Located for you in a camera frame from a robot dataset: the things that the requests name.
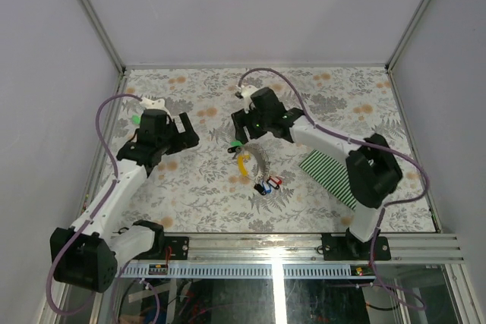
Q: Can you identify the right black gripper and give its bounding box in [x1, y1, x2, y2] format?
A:
[232, 105, 273, 145]

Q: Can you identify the metal key organizer ring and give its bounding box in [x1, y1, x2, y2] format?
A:
[232, 143, 272, 184]

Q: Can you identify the yellow tag key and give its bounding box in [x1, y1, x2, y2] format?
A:
[237, 154, 251, 178]

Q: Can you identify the black tag key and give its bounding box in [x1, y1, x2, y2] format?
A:
[254, 184, 267, 196]

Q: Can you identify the light green tag key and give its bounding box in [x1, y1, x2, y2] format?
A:
[227, 140, 243, 153]

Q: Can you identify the red tag key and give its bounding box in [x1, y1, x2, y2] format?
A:
[270, 176, 282, 185]

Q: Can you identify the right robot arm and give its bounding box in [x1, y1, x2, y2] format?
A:
[232, 86, 402, 259]

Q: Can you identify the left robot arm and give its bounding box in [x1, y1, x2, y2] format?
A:
[48, 109, 199, 293]

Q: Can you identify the green striped cloth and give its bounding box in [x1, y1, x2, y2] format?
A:
[299, 150, 358, 210]

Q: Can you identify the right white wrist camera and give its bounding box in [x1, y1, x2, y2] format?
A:
[235, 85, 259, 105]

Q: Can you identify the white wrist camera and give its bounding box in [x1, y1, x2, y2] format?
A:
[235, 85, 259, 105]
[140, 98, 167, 111]

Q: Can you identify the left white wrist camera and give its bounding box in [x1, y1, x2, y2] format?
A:
[140, 98, 167, 111]

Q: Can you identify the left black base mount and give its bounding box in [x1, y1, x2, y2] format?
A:
[140, 236, 190, 262]

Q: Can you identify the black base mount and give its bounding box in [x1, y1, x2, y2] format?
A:
[140, 236, 190, 262]
[321, 232, 391, 262]

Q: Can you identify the aluminium front rail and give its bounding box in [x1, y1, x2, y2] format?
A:
[113, 231, 466, 264]

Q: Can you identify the blue slotted cable duct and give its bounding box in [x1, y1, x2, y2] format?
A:
[122, 263, 352, 279]

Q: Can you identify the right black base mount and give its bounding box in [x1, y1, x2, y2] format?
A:
[321, 232, 391, 262]

